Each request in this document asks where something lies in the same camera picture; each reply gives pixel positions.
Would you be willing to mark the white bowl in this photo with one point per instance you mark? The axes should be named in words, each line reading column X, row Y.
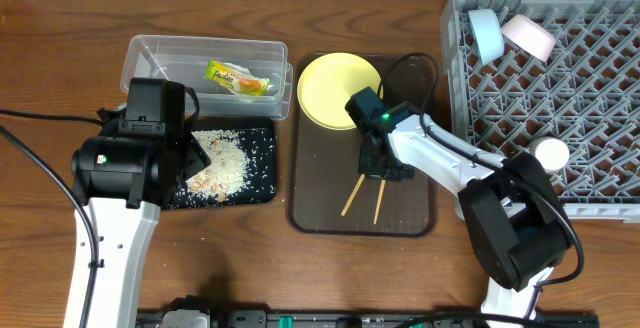
column 529, row 36

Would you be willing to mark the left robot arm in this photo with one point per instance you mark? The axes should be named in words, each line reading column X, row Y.
column 122, row 178

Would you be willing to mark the white cup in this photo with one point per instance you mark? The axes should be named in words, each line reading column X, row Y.
column 552, row 153

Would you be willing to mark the black waste tray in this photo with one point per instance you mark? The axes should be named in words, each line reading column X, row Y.
column 258, row 141

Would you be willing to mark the brown plastic serving tray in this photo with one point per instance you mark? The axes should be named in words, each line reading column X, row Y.
column 324, row 172

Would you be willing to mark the rice food waste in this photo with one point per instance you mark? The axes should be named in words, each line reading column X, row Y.
column 227, row 173

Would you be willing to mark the wooden chopstick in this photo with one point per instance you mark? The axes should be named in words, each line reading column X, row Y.
column 379, row 201
column 352, row 195

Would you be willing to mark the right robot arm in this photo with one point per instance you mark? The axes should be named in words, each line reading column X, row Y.
column 517, row 227

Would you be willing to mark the grey dishwasher rack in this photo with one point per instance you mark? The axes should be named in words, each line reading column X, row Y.
column 586, row 94

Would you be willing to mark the yellow plate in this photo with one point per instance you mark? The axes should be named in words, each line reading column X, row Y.
column 327, row 83

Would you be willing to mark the green snack wrapper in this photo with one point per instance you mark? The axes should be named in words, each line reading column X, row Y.
column 212, row 74

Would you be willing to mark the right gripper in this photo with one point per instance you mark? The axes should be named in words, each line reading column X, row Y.
column 366, row 167

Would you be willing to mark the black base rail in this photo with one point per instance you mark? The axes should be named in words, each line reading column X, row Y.
column 192, row 311

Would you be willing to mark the light blue bowl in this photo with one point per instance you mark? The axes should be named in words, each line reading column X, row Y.
column 487, row 34

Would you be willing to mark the clear plastic waste bin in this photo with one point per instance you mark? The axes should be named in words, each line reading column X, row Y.
column 185, row 59

